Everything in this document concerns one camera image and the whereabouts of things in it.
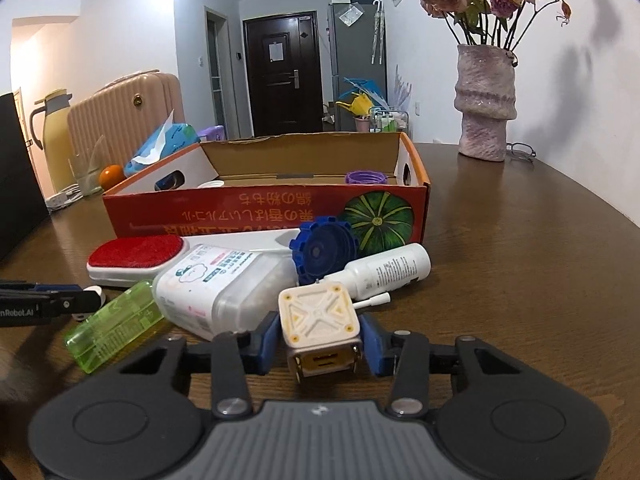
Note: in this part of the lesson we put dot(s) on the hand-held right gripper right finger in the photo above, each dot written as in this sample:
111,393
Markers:
373,347

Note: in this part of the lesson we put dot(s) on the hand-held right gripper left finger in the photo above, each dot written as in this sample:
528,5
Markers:
270,342

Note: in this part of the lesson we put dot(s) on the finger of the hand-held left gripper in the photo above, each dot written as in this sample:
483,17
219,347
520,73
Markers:
45,289
70,304

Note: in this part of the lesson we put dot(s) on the white round lid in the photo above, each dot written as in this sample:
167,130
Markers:
95,290

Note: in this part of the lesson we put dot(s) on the green transparent spray bottle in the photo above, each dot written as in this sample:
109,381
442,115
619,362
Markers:
110,325

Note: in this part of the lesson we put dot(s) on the white plastic bottle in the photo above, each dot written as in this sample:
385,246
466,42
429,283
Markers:
385,270

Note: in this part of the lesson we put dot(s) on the white plastic wipes container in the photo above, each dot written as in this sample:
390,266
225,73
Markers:
210,290

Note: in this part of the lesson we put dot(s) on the orange cardboard box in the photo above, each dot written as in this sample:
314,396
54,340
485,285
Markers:
225,215

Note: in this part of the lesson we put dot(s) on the white plastic stick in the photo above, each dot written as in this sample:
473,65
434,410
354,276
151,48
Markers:
372,301

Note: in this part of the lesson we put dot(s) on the red lint brush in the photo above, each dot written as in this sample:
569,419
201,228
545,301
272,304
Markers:
135,250

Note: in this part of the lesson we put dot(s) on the blue gear-shaped cap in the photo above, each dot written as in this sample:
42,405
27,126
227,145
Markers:
320,250

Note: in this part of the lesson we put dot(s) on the black monitor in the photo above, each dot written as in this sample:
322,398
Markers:
20,185

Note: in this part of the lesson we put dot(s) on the clear drinking glass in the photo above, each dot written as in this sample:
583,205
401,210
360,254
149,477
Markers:
87,180

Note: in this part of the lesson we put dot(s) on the orange fruit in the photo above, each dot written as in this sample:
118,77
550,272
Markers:
111,177

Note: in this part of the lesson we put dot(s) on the yellow thermos jug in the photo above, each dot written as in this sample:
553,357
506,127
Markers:
55,145

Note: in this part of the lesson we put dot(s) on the purple ribbed cap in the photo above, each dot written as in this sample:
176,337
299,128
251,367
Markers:
366,178

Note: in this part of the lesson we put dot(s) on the blue tissue pack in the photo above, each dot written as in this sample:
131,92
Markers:
170,140

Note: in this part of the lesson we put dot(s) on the pink ribbed suitcase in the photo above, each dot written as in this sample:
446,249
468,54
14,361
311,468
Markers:
115,110

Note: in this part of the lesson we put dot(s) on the purple wipes pack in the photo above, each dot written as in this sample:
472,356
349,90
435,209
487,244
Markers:
211,133

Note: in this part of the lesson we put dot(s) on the pink flowerpot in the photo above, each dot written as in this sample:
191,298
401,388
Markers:
362,124

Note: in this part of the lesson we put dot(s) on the dark entrance door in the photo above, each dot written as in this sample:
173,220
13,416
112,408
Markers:
300,110

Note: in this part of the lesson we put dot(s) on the eyeglasses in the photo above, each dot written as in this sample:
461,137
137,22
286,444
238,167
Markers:
508,149

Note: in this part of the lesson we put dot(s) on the yellow watering can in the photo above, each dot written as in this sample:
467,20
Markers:
361,105

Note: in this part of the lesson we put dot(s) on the purple feather decoration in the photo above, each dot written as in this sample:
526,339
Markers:
401,90

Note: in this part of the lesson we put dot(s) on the blue plastic umbrella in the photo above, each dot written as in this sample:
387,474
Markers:
367,87

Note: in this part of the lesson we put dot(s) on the pink textured vase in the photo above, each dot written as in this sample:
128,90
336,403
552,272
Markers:
482,100

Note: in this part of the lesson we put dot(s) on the glass panel interior door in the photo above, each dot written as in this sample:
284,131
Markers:
216,75

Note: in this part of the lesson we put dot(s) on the grey refrigerator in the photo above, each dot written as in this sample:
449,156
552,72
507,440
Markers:
350,60

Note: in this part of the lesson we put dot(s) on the paper notice on door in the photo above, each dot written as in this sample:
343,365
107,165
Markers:
276,51

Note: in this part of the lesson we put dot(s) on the white folded umbrella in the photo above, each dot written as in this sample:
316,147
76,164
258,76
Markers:
378,30

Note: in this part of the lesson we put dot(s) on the clear plastic bag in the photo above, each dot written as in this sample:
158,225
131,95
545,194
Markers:
351,14

